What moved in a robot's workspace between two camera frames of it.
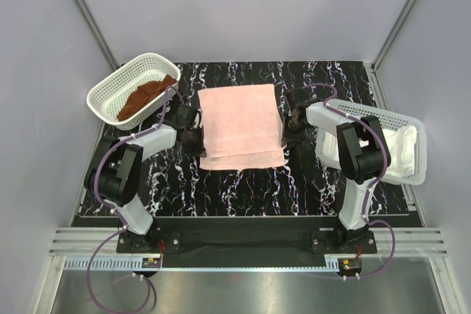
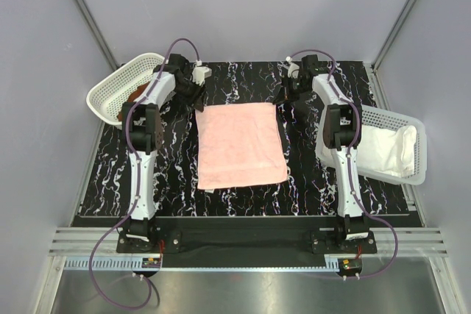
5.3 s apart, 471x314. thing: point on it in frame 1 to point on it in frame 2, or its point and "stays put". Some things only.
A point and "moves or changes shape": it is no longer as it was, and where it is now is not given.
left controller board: x=151 y=262 stays put
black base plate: x=247 y=235 stays put
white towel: x=402 y=147 stays put
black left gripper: x=199 y=150 to x=195 y=99
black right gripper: x=292 y=138 to x=285 y=95
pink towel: x=241 y=128 moves or changes shape
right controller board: x=349 y=266 stays put
